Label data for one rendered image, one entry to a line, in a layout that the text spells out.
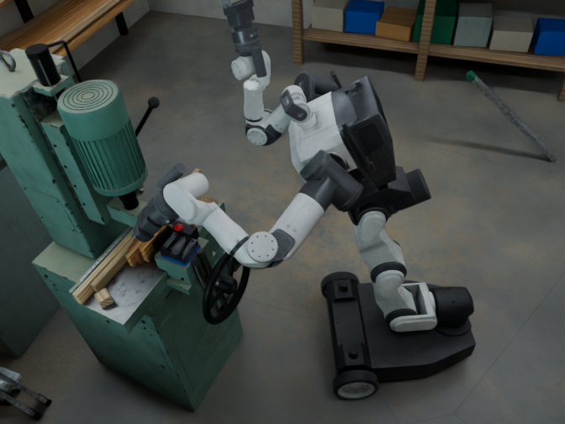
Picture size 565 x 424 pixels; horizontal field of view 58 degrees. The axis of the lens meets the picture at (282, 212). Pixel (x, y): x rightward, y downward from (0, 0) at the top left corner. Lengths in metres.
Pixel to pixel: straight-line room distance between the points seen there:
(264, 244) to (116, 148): 0.54
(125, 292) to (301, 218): 0.72
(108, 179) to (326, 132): 0.67
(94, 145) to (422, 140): 2.61
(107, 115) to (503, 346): 2.07
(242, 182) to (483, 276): 1.58
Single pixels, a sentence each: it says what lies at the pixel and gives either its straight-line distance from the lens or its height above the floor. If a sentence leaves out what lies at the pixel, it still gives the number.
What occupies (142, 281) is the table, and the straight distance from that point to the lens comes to 1.78.
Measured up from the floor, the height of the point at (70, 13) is 0.63.
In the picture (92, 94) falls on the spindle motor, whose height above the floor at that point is 1.50.
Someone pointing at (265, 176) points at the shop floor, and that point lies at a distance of 3.38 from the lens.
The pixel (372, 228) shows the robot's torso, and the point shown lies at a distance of 1.78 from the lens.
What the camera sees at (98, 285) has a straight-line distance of 1.79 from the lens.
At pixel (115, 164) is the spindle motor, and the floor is 1.32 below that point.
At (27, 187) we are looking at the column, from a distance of 1.94.
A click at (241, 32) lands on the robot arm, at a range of 1.71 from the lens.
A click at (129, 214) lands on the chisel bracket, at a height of 1.07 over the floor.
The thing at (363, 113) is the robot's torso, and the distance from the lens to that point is 1.47.
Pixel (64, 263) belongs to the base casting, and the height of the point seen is 0.80.
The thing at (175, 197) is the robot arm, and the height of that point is 1.37.
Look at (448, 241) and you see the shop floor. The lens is 3.04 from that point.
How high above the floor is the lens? 2.26
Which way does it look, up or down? 46 degrees down
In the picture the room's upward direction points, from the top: 5 degrees counter-clockwise
